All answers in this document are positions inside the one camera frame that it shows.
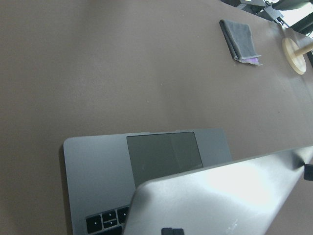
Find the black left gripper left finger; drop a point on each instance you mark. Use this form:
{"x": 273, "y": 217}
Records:
{"x": 167, "y": 231}

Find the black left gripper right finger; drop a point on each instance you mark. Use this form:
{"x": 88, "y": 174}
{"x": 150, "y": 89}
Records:
{"x": 178, "y": 231}

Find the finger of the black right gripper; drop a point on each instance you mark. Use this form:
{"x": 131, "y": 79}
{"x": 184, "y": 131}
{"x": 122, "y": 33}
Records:
{"x": 308, "y": 172}

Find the grey laptop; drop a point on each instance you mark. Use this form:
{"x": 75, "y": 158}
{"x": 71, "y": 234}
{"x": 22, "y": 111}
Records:
{"x": 139, "y": 183}

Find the wooden mug tree stand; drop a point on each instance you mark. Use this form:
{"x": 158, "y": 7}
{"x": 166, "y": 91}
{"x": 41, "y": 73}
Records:
{"x": 295, "y": 54}

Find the folded grey cloth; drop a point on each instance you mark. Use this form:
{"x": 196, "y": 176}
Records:
{"x": 239, "y": 40}

